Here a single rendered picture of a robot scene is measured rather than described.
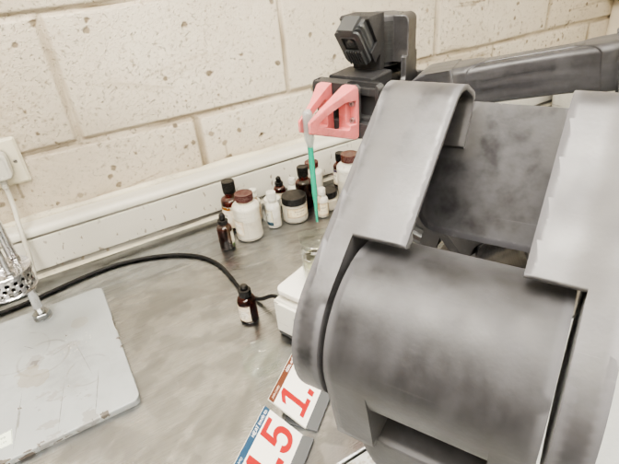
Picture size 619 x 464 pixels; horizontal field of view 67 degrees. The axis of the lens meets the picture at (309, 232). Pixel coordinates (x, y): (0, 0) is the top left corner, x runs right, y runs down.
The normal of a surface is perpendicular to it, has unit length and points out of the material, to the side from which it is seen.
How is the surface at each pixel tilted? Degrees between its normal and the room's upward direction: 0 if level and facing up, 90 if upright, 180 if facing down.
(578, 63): 88
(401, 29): 90
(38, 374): 0
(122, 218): 90
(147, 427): 0
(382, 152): 37
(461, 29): 90
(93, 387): 0
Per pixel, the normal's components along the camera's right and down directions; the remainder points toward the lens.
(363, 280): -0.29, -0.57
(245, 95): 0.51, 0.41
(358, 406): -0.50, 0.61
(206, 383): -0.08, -0.85
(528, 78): -0.46, 0.45
